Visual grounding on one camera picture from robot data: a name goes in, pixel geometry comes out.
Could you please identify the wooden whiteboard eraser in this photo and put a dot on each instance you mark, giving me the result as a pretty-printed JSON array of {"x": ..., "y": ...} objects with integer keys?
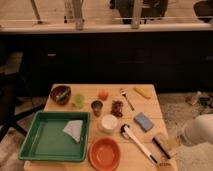
[{"x": 164, "y": 144}]

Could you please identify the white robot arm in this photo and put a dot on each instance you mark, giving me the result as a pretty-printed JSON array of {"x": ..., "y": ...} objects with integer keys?
[{"x": 198, "y": 130}]

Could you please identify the small white bowl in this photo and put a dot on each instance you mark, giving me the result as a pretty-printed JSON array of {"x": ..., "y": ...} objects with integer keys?
[{"x": 109, "y": 123}]

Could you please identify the dark brown bowl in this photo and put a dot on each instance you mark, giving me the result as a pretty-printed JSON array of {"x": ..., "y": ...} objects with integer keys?
[{"x": 57, "y": 91}]

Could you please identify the red bowl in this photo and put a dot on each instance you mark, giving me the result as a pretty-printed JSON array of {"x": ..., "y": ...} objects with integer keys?
[{"x": 104, "y": 154}]

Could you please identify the orange toy fruit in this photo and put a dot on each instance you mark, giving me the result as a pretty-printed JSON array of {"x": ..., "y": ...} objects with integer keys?
[{"x": 103, "y": 94}]

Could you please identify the metal fork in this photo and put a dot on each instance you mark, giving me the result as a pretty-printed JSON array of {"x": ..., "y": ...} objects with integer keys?
[{"x": 123, "y": 93}]

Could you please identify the metal cup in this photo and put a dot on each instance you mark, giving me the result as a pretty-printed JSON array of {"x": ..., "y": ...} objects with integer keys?
[{"x": 97, "y": 107}]

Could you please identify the brown grape cluster toy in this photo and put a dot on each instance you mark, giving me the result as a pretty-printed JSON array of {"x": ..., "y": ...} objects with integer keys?
[{"x": 116, "y": 108}]

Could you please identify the small green cup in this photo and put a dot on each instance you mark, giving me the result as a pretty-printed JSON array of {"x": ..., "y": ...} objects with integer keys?
[{"x": 78, "y": 101}]

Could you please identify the yellow corn toy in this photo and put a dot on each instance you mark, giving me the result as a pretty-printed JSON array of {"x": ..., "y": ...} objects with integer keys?
[{"x": 142, "y": 92}]

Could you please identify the green pepper toy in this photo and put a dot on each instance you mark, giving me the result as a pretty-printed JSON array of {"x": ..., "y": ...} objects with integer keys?
[{"x": 62, "y": 95}]

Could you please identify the blue sponge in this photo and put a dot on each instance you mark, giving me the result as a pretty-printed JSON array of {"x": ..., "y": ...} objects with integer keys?
[{"x": 144, "y": 122}]

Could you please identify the white folded cloth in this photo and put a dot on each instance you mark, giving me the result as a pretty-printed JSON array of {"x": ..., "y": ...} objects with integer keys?
[{"x": 74, "y": 128}]

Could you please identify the dark long cabinet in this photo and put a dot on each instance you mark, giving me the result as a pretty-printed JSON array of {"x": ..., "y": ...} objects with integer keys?
[{"x": 171, "y": 61}]

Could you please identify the green plastic tray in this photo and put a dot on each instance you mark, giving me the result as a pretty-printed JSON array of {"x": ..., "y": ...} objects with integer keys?
[{"x": 46, "y": 140}]

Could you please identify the black office chair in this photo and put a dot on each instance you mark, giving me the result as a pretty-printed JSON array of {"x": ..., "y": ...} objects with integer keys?
[{"x": 9, "y": 81}]

